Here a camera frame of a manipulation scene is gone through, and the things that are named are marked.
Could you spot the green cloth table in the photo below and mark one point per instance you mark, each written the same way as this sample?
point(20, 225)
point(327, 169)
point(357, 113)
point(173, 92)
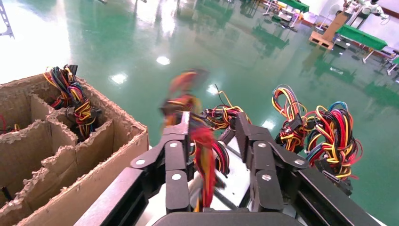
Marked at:
point(361, 37)
point(296, 4)

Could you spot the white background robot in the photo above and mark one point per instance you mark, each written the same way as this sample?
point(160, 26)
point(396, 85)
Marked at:
point(371, 7)

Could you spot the cardboard panel on wooden pallet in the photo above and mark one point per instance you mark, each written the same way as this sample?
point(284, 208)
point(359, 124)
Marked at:
point(335, 26)

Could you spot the grey metal truss frame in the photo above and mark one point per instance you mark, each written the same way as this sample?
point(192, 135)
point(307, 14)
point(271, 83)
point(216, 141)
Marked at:
point(7, 23)

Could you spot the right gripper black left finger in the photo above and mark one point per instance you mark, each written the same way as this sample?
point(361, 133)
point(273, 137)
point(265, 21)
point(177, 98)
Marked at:
point(176, 187)

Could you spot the brown cardboard box with dividers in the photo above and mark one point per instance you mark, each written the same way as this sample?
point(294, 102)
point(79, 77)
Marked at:
point(93, 174)

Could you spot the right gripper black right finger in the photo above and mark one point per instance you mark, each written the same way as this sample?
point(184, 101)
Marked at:
point(265, 174)

